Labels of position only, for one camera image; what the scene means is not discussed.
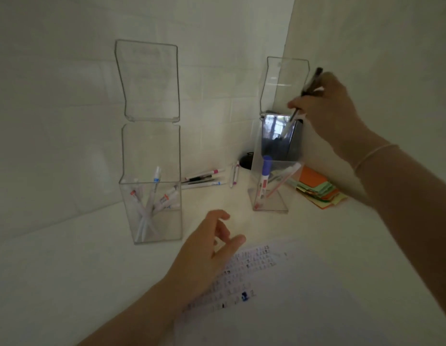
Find person's right hand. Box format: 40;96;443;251
287;72;398;171

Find person's left hand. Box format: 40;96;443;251
162;209;247;303

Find clear pen black grip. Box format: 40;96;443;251
280;67;324;139

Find white pen light blue end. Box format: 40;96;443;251
180;181;224;190

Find clear acrylic box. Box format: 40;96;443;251
248;56;311;214
114;39;183;246

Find thick white marker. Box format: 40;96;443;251
258;154;273;202

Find white pen light blue band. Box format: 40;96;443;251
142;166;163;242

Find white paper sheet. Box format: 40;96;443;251
172;239;446;346

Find person's right forearm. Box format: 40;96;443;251
354;144;446;325

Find stack of coloured sticky notes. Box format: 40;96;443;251
287;165;348;210

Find black bag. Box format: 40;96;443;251
239;151;255;171

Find thin wrist bracelet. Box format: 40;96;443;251
352;143;400;174

